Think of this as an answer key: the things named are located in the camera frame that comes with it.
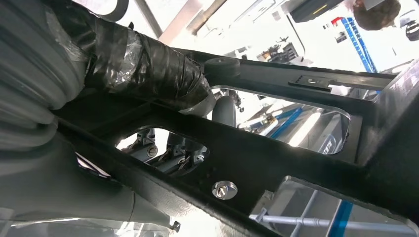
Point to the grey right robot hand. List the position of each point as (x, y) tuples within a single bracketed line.
[(65, 193)]

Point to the person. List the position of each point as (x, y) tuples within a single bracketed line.
[(376, 14)]

